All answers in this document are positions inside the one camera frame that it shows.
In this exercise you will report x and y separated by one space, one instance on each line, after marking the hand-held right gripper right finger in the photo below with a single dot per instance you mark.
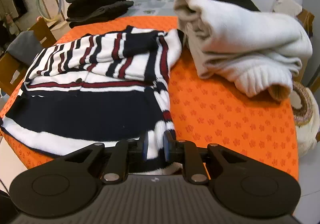
167 149

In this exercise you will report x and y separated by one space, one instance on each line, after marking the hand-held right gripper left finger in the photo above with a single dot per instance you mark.
145 146

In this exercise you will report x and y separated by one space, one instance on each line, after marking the white navy red striped cardigan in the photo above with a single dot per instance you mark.
87 114

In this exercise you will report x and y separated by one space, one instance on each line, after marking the orange patterned tablecloth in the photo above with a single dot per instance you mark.
225 114

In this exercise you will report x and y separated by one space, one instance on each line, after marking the cream knit sweater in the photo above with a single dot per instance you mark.
250 39

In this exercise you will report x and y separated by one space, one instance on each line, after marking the white fluffy cloth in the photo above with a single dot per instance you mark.
306 139

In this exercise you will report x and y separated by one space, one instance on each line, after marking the wooden chair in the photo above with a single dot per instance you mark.
42 32

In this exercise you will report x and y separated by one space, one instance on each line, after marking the grey cloth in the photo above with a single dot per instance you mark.
23 45

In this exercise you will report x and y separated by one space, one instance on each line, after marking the hula hoop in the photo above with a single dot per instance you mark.
40 1

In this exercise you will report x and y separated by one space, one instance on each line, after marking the cardboard box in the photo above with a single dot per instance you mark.
287 4

